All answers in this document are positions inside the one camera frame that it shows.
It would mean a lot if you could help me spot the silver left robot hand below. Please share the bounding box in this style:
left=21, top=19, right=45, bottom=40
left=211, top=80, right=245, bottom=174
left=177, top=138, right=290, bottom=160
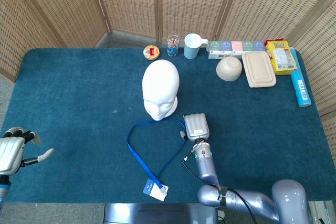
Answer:
left=0, top=126, right=55, bottom=176

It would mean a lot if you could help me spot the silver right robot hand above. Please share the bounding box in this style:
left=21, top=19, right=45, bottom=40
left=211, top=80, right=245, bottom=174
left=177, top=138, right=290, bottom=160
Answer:
left=180, top=113, right=210, bottom=143

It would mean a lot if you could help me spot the blue lanyard strap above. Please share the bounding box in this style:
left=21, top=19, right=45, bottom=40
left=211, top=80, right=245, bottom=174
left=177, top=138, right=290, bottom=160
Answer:
left=127, top=118, right=187, bottom=193

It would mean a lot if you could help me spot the blue and white ID badge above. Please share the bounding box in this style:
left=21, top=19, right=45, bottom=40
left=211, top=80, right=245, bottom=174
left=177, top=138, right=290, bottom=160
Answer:
left=143, top=178, right=169, bottom=200

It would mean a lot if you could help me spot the white foam mannequin head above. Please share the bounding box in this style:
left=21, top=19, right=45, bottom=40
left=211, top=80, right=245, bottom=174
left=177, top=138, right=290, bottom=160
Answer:
left=142, top=59, right=181, bottom=122

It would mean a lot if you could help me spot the beige upturned bowl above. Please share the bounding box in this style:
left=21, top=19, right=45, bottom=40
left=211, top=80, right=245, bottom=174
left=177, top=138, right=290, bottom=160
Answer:
left=216, top=55, right=243, bottom=82

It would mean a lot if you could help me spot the light blue mug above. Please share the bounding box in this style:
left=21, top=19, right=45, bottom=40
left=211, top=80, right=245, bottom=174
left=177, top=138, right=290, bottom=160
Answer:
left=183, top=33, right=209, bottom=59

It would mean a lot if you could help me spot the teal table cloth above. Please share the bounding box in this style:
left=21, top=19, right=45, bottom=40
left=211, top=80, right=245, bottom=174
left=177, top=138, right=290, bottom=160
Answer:
left=1, top=47, right=336, bottom=204

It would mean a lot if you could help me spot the clear jar of candies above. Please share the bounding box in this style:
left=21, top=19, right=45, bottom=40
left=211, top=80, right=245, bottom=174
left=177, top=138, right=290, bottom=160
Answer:
left=167, top=34, right=180, bottom=58

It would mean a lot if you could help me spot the beige lidded lunch box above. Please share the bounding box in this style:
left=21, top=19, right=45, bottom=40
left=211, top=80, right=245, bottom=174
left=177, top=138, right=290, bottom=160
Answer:
left=241, top=51, right=277, bottom=89

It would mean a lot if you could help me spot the round red gold tin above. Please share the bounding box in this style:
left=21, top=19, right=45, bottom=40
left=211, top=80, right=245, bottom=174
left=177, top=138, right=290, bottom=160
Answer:
left=143, top=45, right=161, bottom=61

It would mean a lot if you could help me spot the pastel tissue multipack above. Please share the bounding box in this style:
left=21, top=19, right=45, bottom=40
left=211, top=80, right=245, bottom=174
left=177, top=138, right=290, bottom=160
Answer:
left=208, top=40, right=266, bottom=60

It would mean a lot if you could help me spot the grey-blue robot torso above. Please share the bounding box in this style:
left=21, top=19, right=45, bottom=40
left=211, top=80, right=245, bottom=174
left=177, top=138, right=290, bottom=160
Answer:
left=104, top=202, right=218, bottom=224

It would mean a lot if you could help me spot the yellow snack pack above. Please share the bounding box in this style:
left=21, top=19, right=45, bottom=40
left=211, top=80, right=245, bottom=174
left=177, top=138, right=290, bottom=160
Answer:
left=264, top=38, right=298, bottom=76

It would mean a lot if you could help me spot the light blue bag roll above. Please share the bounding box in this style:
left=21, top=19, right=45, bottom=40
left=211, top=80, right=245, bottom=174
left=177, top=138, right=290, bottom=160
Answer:
left=289, top=47, right=311, bottom=108

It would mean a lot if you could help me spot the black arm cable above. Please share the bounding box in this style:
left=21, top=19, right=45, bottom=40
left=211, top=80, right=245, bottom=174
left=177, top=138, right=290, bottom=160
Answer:
left=182, top=153, right=259, bottom=224

